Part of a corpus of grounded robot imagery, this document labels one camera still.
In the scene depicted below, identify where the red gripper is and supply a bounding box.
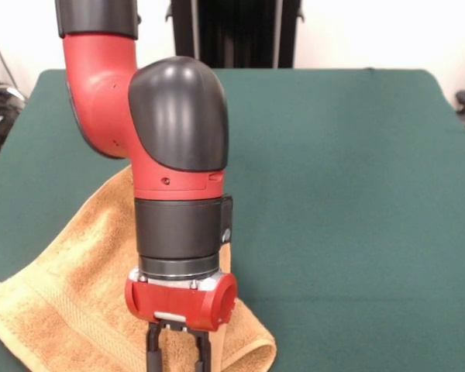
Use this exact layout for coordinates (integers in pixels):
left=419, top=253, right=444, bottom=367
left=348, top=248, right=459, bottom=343
left=124, top=273, right=239, bottom=372

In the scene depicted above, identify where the grey cable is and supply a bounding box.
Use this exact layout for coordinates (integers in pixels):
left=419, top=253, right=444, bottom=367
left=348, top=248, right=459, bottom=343
left=0, top=30, right=24, bottom=102

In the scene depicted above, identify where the orange terry towel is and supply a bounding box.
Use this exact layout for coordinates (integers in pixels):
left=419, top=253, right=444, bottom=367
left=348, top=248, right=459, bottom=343
left=0, top=167, right=277, bottom=372

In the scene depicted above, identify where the dark green table cloth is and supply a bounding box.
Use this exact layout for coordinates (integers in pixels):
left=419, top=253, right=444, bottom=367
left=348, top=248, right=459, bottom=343
left=0, top=67, right=465, bottom=372

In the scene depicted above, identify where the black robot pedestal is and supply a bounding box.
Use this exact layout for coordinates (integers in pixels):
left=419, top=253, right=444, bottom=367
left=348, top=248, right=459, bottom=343
left=164, top=0, right=307, bottom=70

